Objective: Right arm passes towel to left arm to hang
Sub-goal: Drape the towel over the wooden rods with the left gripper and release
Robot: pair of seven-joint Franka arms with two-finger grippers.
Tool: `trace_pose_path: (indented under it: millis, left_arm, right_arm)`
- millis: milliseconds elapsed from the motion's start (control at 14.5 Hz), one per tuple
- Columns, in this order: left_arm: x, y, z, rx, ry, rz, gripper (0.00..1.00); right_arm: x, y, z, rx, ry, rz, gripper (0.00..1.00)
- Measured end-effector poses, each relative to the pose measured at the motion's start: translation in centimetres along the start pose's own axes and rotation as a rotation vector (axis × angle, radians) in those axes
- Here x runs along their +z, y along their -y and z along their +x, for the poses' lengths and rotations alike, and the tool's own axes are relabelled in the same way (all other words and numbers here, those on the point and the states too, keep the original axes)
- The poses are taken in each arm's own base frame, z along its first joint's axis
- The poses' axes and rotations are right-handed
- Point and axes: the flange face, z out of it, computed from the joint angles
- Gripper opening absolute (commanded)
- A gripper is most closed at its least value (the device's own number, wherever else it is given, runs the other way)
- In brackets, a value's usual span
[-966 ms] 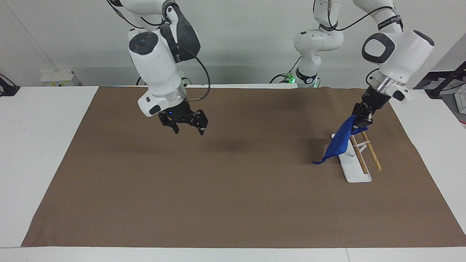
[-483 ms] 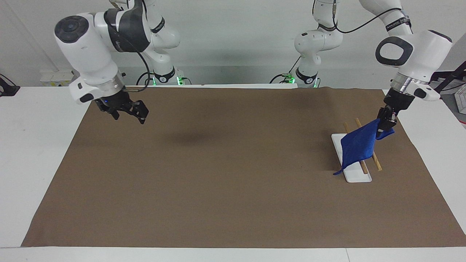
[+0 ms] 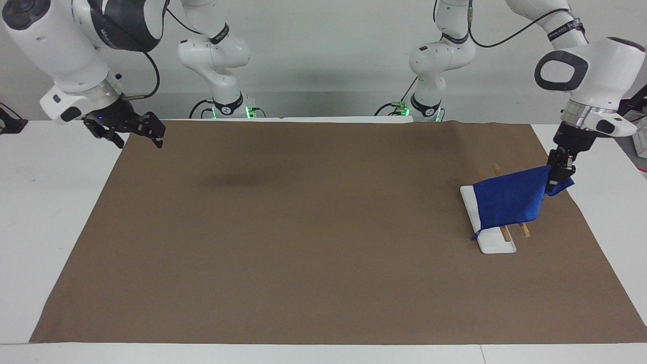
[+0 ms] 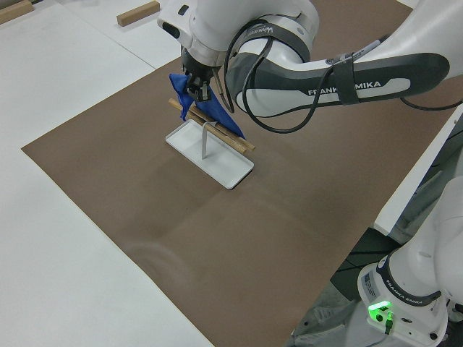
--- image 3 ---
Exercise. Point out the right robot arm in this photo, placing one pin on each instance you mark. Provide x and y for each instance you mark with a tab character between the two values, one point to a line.
76	55

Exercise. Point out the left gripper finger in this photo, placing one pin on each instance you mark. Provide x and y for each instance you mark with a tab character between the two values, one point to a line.
553	174
569	164

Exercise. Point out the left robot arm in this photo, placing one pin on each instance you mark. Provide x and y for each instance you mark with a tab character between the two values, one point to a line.
601	71

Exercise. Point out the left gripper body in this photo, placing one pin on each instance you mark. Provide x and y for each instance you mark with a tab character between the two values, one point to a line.
572	137

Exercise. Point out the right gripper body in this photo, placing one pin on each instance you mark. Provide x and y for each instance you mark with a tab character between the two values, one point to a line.
112	116

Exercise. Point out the white rack base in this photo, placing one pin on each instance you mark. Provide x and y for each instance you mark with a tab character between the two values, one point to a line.
498	245

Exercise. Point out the blue towel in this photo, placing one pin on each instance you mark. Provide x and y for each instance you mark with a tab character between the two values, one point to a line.
510	199

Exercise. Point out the black stand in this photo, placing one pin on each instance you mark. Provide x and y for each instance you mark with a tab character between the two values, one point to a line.
11	124

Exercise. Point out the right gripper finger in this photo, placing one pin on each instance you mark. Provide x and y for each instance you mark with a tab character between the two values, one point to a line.
150	129
107	137

